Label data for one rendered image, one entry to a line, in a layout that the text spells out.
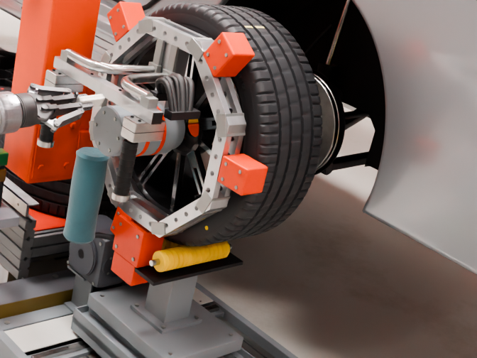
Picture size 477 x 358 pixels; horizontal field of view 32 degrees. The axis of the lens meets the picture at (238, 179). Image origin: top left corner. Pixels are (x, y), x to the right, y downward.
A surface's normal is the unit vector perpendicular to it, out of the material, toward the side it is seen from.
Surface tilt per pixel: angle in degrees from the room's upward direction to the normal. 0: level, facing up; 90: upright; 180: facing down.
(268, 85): 52
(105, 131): 90
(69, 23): 90
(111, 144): 90
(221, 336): 0
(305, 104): 61
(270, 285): 0
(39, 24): 90
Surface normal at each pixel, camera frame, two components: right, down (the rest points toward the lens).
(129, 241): -0.71, 0.10
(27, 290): 0.22, -0.91
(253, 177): 0.67, 0.40
